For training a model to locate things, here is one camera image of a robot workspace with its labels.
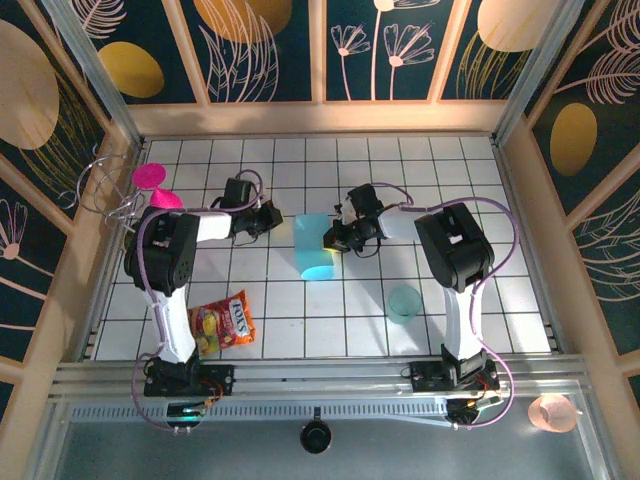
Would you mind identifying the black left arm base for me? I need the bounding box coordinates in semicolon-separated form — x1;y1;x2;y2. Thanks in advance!
143;356;237;399

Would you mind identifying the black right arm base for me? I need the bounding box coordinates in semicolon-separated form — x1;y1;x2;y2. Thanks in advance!
409;356;502;397

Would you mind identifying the teal plastic cup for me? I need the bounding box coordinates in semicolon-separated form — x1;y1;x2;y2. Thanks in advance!
387;284;423;326

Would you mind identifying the orange candy bag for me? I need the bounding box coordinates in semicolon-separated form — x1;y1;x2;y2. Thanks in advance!
189;289;258;358

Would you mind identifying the pink wine glass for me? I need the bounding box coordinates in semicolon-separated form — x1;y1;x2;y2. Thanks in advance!
131;162;184;212

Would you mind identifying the black round knob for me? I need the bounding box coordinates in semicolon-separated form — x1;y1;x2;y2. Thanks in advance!
299;406;334;455

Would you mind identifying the black control board with LED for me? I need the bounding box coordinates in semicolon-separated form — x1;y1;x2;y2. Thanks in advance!
166;399;207;420
446;396;502;427

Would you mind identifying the peach translucent cup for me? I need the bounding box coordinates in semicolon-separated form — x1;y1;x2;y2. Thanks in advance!
526;392;578;433

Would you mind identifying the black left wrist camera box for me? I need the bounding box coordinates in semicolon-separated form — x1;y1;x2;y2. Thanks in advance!
221;176;257;210

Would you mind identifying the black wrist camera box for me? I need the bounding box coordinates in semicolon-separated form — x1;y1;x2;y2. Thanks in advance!
337;183;387;221
221;176;257;210

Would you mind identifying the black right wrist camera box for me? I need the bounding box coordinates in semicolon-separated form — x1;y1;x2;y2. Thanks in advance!
337;183;387;221

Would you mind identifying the aluminium mounting rail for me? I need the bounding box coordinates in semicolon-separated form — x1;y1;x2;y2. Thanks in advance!
48;353;592;402

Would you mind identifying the metal wire glass rack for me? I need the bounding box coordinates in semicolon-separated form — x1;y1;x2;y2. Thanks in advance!
56;144;151;252

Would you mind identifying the grey slotted cable duct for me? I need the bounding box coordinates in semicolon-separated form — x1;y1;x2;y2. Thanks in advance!
68;403;451;422

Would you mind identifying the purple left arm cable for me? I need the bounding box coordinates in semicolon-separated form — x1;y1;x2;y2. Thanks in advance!
130;168;267;434

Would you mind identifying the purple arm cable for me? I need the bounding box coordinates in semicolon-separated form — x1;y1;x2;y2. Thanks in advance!
372;181;522;432
130;168;267;434

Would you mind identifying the aluminium frame post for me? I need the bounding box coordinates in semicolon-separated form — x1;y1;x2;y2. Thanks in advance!
41;0;147;147
491;0;587;147

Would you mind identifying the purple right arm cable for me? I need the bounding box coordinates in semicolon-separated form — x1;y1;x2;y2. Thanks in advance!
372;181;522;432

